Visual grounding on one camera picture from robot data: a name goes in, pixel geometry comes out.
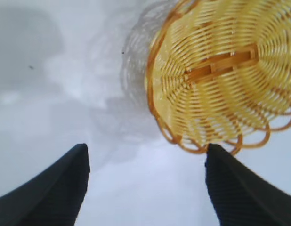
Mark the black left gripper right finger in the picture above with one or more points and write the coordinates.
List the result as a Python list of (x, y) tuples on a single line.
[(242, 195)]

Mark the yellow woven plastic basket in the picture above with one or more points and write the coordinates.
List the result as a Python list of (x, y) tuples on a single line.
[(220, 70)]

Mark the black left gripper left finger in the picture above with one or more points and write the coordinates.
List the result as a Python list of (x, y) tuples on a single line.
[(49, 193)]

